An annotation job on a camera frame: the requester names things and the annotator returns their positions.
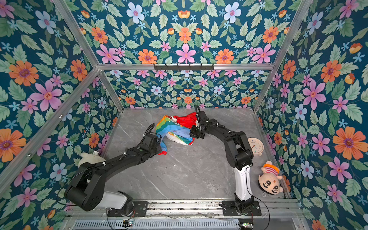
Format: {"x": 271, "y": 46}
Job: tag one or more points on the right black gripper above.
{"x": 197, "y": 130}

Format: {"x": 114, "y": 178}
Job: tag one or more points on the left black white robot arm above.
{"x": 87, "y": 188}

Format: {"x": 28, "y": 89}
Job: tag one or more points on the rainbow white red-hooded kids jacket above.
{"x": 176, "y": 129}

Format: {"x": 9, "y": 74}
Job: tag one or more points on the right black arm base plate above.
{"x": 229, "y": 209}

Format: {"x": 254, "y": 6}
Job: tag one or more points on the aluminium front mounting rail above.
{"x": 209, "y": 208}

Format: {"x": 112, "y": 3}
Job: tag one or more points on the white plush bear toy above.
{"x": 90, "y": 158}

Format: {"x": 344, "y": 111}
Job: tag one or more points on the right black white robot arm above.
{"x": 238, "y": 154}

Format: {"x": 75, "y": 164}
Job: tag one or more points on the pink round alarm clock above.
{"x": 257, "y": 146}

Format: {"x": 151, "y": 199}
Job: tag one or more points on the white ventilation grille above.
{"x": 159, "y": 224}

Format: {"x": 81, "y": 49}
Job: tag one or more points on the black coat hook rail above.
{"x": 183, "y": 67}

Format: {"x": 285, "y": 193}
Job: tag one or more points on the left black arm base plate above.
{"x": 135, "y": 209}

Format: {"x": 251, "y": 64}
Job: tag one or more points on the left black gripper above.
{"x": 157, "y": 145}

